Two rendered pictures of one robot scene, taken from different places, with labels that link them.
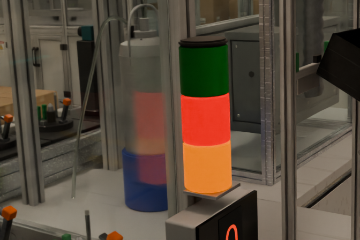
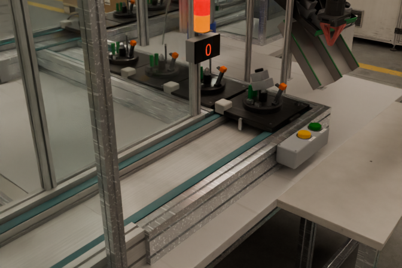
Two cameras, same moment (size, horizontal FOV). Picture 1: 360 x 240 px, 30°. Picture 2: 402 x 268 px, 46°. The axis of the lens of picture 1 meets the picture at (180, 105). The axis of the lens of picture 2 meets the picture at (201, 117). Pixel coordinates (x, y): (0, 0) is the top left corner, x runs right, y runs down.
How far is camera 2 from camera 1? 0.80 m
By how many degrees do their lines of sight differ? 15
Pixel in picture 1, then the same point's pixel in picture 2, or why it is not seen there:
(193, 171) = (195, 24)
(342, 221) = not seen: hidden behind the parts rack
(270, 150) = (262, 27)
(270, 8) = not seen: outside the picture
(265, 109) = (262, 6)
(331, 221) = not seen: hidden behind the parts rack
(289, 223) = (247, 54)
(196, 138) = (197, 13)
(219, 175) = (204, 26)
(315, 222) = (276, 63)
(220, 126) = (206, 9)
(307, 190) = (279, 49)
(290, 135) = (249, 17)
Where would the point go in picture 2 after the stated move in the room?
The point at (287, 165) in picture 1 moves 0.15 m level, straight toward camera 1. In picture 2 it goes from (248, 30) to (241, 41)
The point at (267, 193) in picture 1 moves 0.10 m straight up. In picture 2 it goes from (258, 49) to (259, 31)
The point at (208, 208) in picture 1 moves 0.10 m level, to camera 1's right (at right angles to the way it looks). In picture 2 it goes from (201, 37) to (233, 38)
